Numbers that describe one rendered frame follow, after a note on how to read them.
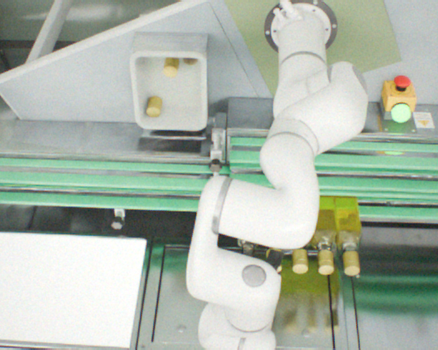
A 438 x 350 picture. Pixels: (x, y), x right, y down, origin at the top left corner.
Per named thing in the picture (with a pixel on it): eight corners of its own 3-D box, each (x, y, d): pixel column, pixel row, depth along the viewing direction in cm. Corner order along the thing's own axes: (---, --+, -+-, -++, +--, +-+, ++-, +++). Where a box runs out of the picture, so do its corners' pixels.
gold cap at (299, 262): (290, 257, 148) (291, 273, 145) (292, 247, 146) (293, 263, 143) (306, 258, 148) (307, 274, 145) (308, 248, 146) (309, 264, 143)
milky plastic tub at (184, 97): (141, 107, 167) (136, 129, 160) (133, 31, 151) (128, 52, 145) (209, 109, 166) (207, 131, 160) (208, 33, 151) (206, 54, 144)
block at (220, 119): (213, 140, 165) (211, 159, 160) (213, 111, 159) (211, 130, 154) (227, 141, 165) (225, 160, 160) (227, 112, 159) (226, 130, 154)
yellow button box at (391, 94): (379, 101, 162) (383, 120, 157) (384, 77, 157) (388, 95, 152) (406, 102, 162) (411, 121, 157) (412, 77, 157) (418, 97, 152)
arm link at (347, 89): (249, 142, 104) (339, 98, 97) (276, 87, 124) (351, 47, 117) (280, 189, 107) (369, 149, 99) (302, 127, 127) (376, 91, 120)
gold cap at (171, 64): (163, 54, 154) (162, 65, 150) (178, 55, 153) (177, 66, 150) (164, 67, 156) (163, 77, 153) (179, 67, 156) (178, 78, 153)
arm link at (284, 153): (250, 122, 102) (229, 165, 90) (336, 143, 100) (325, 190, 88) (237, 194, 109) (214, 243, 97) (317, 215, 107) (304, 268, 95)
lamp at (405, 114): (389, 116, 156) (390, 124, 154) (392, 102, 153) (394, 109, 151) (407, 117, 156) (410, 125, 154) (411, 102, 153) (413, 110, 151)
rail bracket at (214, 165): (211, 165, 162) (208, 202, 153) (211, 112, 150) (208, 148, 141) (224, 165, 161) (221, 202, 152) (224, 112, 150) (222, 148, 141)
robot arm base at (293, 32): (252, 10, 136) (249, 52, 125) (304, -19, 131) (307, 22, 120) (290, 61, 145) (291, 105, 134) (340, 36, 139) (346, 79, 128)
